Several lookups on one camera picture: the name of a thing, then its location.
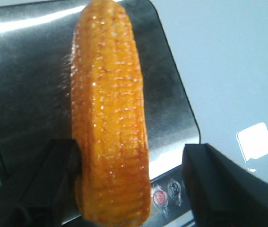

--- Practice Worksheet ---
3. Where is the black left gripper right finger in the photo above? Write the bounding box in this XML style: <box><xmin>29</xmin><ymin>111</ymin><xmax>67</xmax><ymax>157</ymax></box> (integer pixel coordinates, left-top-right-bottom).
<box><xmin>182</xmin><ymin>144</ymin><xmax>268</xmax><ymax>227</ymax></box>

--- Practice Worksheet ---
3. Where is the orange corn cob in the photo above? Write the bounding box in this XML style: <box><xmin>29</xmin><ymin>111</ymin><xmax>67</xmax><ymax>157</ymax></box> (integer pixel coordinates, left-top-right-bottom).
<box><xmin>70</xmin><ymin>0</ymin><xmax>151</xmax><ymax>227</ymax></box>

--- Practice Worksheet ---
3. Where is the steel digital kitchen scale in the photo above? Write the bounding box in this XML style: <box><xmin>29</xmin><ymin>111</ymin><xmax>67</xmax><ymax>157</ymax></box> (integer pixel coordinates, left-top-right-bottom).
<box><xmin>0</xmin><ymin>0</ymin><xmax>199</xmax><ymax>227</ymax></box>

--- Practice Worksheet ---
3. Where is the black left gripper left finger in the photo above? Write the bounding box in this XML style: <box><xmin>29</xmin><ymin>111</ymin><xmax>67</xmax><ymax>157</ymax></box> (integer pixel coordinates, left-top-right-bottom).
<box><xmin>0</xmin><ymin>139</ymin><xmax>80</xmax><ymax>227</ymax></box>

